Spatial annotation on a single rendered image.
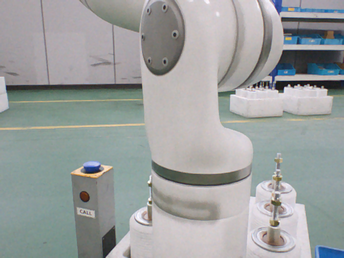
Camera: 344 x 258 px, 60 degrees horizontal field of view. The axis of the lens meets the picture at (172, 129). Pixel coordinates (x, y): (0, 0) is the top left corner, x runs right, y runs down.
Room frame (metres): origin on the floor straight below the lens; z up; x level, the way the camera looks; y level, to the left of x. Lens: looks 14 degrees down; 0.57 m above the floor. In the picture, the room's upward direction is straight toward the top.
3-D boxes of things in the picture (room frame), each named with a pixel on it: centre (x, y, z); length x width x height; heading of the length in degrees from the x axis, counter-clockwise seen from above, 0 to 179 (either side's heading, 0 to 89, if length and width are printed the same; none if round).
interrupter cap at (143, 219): (0.55, 0.04, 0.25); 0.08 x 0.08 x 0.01
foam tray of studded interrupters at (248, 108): (3.06, -0.87, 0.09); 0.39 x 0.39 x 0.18; 15
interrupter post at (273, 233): (0.47, -0.18, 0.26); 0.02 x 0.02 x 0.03
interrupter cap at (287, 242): (0.47, -0.18, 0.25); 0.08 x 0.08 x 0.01
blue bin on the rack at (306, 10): (5.67, -2.43, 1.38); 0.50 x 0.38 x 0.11; 8
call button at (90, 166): (0.65, 0.19, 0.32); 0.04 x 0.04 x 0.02
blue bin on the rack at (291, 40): (5.63, -1.99, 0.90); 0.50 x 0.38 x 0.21; 8
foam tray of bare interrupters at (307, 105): (3.19, -1.42, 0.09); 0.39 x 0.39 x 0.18; 11
